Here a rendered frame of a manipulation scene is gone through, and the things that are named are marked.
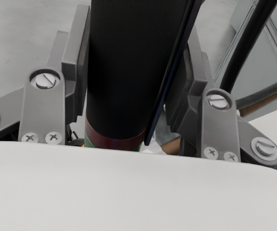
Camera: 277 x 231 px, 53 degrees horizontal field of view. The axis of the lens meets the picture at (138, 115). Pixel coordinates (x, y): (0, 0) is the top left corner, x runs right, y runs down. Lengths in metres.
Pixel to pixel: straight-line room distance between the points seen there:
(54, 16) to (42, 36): 0.35
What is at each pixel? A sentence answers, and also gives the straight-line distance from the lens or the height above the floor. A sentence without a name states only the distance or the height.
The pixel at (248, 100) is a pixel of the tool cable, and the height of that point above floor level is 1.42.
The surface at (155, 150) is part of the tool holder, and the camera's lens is 0.23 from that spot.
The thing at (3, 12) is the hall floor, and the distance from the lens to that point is 3.07.
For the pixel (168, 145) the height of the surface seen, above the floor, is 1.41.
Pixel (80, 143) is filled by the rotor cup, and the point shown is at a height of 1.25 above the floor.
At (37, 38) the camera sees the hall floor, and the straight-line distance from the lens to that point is 2.71.
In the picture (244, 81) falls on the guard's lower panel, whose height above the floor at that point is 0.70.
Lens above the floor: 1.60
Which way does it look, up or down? 49 degrees down
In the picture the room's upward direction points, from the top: 15 degrees clockwise
